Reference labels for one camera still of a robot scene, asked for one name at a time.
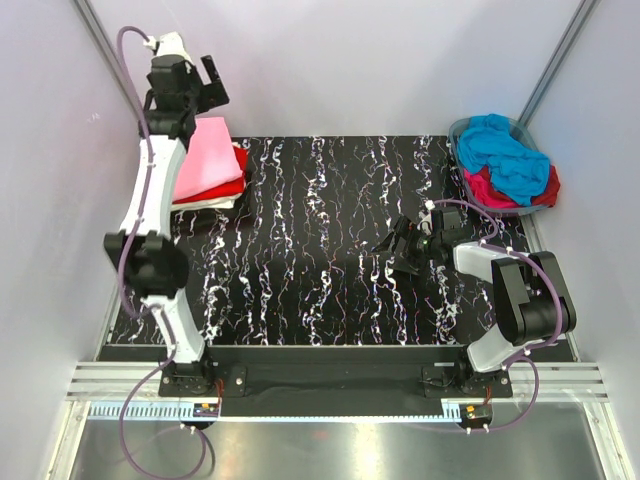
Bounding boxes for folded red t shirt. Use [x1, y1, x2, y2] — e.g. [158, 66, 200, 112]
[173, 143, 248, 207]

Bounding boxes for white slotted cable duct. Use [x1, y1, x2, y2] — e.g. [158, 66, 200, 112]
[89, 398, 465, 423]

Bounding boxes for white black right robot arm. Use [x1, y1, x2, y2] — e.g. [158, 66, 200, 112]
[373, 202, 577, 384]

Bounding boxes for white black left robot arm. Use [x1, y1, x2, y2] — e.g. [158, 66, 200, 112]
[103, 32, 229, 387]

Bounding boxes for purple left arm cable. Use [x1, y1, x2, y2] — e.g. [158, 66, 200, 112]
[115, 25, 217, 476]

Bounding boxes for folded white t shirt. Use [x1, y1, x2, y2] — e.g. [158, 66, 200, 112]
[171, 195, 239, 212]

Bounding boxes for blue t shirt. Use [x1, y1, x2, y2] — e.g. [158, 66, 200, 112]
[457, 114, 551, 207]

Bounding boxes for grey plastic laundry basket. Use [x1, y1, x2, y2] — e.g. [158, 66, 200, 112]
[448, 114, 560, 216]

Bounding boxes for magenta t shirt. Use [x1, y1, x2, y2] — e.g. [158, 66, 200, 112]
[464, 167, 519, 210]

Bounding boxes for pink t shirt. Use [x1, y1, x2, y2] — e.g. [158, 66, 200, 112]
[173, 117, 243, 201]

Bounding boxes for dark red t shirt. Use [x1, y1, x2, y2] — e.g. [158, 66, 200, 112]
[479, 164, 561, 210]

